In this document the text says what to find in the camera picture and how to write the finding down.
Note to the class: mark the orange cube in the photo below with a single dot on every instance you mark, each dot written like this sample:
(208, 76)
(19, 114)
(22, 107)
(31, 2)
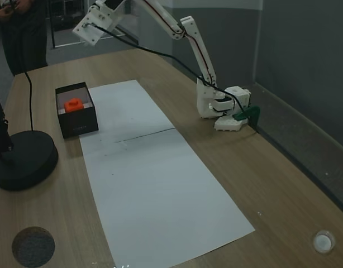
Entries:
(73, 105)

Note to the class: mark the dark brown open box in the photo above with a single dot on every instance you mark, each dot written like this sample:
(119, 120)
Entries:
(79, 125)

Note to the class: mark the person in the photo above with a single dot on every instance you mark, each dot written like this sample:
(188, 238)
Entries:
(23, 36)

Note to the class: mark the white paper sheet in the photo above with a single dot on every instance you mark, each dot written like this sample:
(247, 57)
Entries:
(126, 111)
(160, 195)

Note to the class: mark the black round stand base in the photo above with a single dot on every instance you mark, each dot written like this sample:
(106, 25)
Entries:
(26, 159)

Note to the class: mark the green table clamp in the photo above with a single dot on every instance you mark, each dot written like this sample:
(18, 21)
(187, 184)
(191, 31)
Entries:
(251, 111)

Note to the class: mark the white gripper camera mount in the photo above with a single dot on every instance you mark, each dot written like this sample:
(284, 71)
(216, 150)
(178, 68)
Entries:
(89, 30)

